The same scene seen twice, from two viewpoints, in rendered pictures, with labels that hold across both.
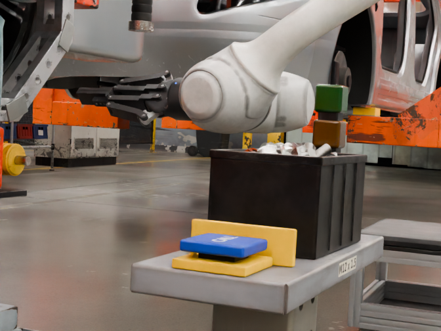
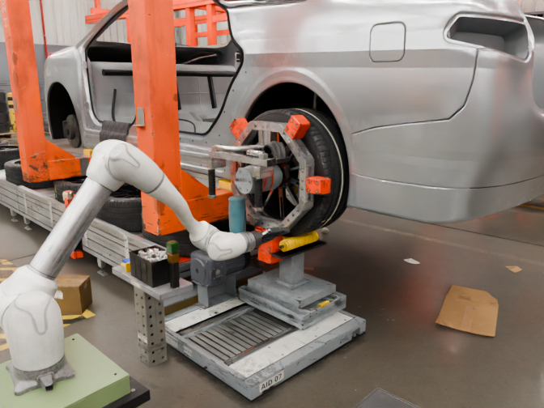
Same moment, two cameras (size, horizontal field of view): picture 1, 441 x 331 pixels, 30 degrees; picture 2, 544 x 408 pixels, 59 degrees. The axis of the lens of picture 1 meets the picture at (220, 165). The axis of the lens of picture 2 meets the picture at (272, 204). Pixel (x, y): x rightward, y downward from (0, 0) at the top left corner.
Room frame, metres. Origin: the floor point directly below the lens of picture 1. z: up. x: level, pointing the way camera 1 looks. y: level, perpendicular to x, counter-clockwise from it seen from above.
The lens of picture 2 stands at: (2.29, -1.77, 1.31)
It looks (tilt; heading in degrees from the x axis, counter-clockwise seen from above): 14 degrees down; 112
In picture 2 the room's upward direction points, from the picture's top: straight up
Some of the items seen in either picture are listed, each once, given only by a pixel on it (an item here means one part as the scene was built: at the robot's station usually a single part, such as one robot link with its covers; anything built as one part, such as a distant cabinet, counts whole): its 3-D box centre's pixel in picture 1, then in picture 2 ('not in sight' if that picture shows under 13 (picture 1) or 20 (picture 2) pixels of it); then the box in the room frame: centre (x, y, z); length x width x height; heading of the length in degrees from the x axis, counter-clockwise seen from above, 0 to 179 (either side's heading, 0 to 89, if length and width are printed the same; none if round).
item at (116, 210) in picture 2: not in sight; (138, 205); (-0.03, 1.17, 0.39); 0.66 x 0.66 x 0.24
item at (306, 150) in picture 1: (291, 192); (154, 264); (1.03, -0.09, 0.51); 0.20 x 0.14 x 0.13; 156
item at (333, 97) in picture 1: (331, 98); (172, 246); (1.18, -0.15, 0.64); 0.04 x 0.04 x 0.04; 67
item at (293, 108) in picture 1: (265, 101); (223, 246); (1.38, -0.07, 0.64); 0.16 x 0.13 x 0.11; 66
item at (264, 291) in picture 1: (277, 259); (150, 278); (1.00, -0.08, 0.44); 0.43 x 0.17 x 0.03; 157
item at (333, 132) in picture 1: (329, 134); (173, 257); (1.18, -0.15, 0.59); 0.04 x 0.04 x 0.04; 67
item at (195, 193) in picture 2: not in sight; (211, 190); (0.92, 0.65, 0.69); 0.52 x 0.17 x 0.35; 67
